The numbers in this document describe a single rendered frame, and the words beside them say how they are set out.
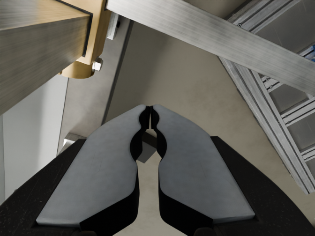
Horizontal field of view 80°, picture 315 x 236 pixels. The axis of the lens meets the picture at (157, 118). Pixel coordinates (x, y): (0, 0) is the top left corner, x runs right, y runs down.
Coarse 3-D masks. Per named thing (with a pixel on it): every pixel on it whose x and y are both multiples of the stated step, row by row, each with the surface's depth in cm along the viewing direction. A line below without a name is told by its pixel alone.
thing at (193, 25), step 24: (120, 0) 16; (144, 0) 16; (168, 0) 16; (144, 24) 17; (168, 24) 17; (192, 24) 17; (216, 24) 17; (216, 48) 18; (240, 48) 18; (264, 48) 18; (264, 72) 20; (288, 72) 20; (312, 72) 20
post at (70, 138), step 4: (68, 136) 39; (72, 136) 39; (76, 136) 40; (80, 136) 40; (64, 140) 38; (68, 140) 38; (72, 140) 38; (64, 144) 39; (68, 144) 38; (64, 148) 37; (60, 152) 36
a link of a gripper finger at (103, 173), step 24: (120, 120) 10; (144, 120) 11; (96, 144) 8; (120, 144) 8; (72, 168) 7; (96, 168) 7; (120, 168) 7; (72, 192) 6; (96, 192) 6; (120, 192) 6; (48, 216) 5; (72, 216) 5; (96, 216) 6; (120, 216) 6
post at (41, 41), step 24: (0, 0) 9; (24, 0) 11; (48, 0) 14; (0, 24) 7; (24, 24) 8; (48, 24) 9; (72, 24) 12; (0, 48) 7; (24, 48) 8; (48, 48) 10; (72, 48) 14; (0, 72) 7; (24, 72) 9; (48, 72) 11; (0, 96) 7; (24, 96) 9
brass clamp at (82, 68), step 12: (60, 0) 15; (72, 0) 15; (84, 0) 15; (96, 0) 15; (96, 12) 16; (108, 12) 18; (96, 24) 16; (108, 24) 20; (96, 36) 17; (96, 48) 18; (84, 60) 18; (96, 60) 20; (60, 72) 18; (72, 72) 18; (84, 72) 19
